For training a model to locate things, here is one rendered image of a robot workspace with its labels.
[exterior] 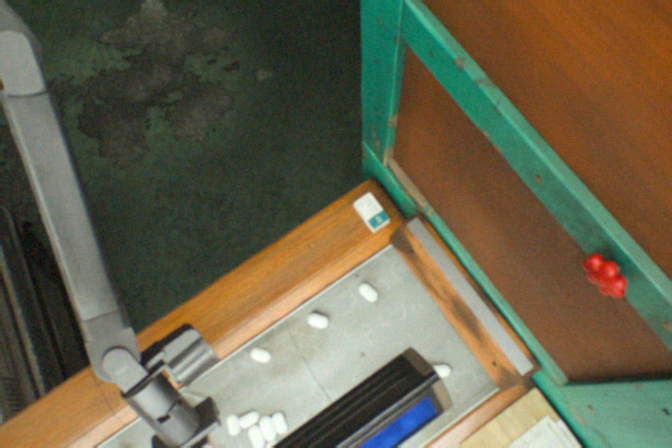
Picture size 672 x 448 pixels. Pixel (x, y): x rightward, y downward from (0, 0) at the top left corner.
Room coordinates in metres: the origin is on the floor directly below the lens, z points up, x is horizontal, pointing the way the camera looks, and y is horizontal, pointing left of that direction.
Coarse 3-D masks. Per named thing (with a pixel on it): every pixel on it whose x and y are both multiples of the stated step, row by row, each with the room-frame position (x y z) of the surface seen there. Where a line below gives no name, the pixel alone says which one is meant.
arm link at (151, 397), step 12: (156, 372) 0.07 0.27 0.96; (168, 372) 0.07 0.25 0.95; (144, 384) 0.06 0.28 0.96; (156, 384) 0.06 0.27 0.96; (168, 384) 0.06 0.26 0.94; (132, 396) 0.05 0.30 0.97; (144, 396) 0.04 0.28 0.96; (156, 396) 0.04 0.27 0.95; (168, 396) 0.04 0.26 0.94; (144, 408) 0.03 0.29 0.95; (156, 408) 0.03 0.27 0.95; (168, 408) 0.03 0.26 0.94; (144, 420) 0.02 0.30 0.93
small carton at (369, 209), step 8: (360, 200) 0.33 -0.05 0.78; (368, 200) 0.32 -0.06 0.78; (360, 208) 0.31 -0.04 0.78; (368, 208) 0.31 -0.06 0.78; (376, 208) 0.31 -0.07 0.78; (368, 216) 0.30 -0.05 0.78; (376, 216) 0.29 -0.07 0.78; (384, 216) 0.29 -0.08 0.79; (368, 224) 0.28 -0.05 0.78; (376, 224) 0.28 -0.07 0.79; (384, 224) 0.28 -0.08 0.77
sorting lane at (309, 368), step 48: (336, 288) 0.19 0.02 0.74; (384, 288) 0.17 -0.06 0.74; (288, 336) 0.12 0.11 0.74; (336, 336) 0.11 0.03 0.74; (384, 336) 0.09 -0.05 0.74; (432, 336) 0.08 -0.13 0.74; (192, 384) 0.06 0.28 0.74; (240, 384) 0.05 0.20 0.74; (288, 384) 0.04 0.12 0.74; (336, 384) 0.03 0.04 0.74; (480, 384) -0.01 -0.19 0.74; (144, 432) 0.00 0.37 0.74; (240, 432) -0.02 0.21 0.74; (288, 432) -0.04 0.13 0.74; (432, 432) -0.07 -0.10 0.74
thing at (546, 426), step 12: (552, 420) -0.07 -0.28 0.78; (528, 432) -0.09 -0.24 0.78; (540, 432) -0.09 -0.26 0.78; (552, 432) -0.09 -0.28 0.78; (564, 432) -0.09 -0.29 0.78; (516, 444) -0.10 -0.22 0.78; (528, 444) -0.10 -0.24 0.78; (540, 444) -0.11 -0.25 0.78; (552, 444) -0.11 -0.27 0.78; (564, 444) -0.11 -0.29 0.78; (576, 444) -0.11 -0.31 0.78
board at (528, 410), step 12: (528, 396) -0.03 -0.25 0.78; (540, 396) -0.04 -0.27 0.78; (516, 408) -0.05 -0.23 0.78; (528, 408) -0.05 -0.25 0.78; (540, 408) -0.05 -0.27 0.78; (492, 420) -0.06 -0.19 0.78; (504, 420) -0.06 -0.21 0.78; (516, 420) -0.07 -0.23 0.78; (528, 420) -0.07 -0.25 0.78; (540, 420) -0.07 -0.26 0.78; (480, 432) -0.08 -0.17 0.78; (492, 432) -0.08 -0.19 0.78; (504, 432) -0.08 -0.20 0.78; (516, 432) -0.08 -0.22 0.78; (468, 444) -0.09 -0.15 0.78; (480, 444) -0.09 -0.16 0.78; (492, 444) -0.10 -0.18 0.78; (504, 444) -0.10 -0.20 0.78
